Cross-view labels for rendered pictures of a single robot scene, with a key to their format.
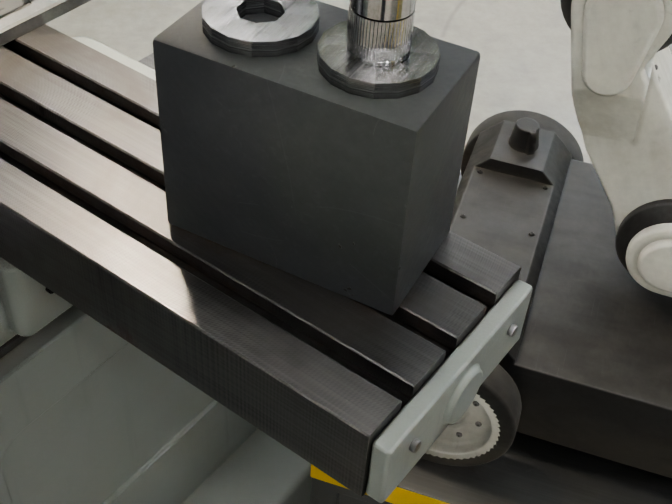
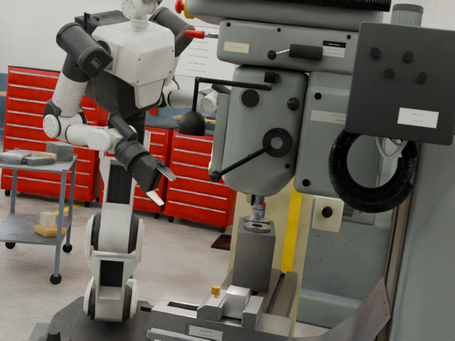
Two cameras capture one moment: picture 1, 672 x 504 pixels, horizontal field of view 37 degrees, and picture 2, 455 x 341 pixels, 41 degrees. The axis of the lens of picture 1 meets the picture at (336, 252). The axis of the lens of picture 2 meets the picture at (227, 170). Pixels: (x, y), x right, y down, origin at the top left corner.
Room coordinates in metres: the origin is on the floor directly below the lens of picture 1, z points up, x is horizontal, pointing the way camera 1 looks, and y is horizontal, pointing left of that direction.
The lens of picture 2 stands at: (1.53, 1.77, 1.59)
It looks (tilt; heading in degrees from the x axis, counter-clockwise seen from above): 9 degrees down; 247
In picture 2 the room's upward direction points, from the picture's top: 7 degrees clockwise
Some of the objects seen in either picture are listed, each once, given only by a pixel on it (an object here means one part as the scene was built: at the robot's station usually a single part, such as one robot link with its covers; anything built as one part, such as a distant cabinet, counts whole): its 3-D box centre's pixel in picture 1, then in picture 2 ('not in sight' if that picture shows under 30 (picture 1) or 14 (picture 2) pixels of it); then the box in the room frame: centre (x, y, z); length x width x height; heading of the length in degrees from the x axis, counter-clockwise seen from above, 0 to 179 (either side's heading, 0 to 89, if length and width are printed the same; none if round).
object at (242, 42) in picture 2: not in sight; (291, 49); (0.80, 0.40, 1.68); 0.34 x 0.24 x 0.10; 146
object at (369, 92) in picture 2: not in sight; (404, 83); (0.78, 0.82, 1.62); 0.20 x 0.09 x 0.21; 146
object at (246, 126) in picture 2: not in sight; (265, 130); (0.84, 0.38, 1.47); 0.21 x 0.19 x 0.32; 56
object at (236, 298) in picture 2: not in sight; (236, 302); (0.90, 0.46, 1.04); 0.06 x 0.05 x 0.06; 56
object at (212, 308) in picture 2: not in sight; (214, 304); (0.95, 0.43, 1.03); 0.12 x 0.06 x 0.04; 56
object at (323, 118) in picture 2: not in sight; (340, 141); (0.68, 0.48, 1.47); 0.24 x 0.19 x 0.26; 56
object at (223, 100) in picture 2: not in sight; (221, 134); (0.93, 0.31, 1.44); 0.04 x 0.04 x 0.21; 56
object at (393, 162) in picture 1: (313, 137); (253, 251); (0.65, 0.02, 1.04); 0.22 x 0.12 x 0.20; 65
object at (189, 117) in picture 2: not in sight; (192, 122); (1.00, 0.27, 1.47); 0.07 x 0.07 x 0.06
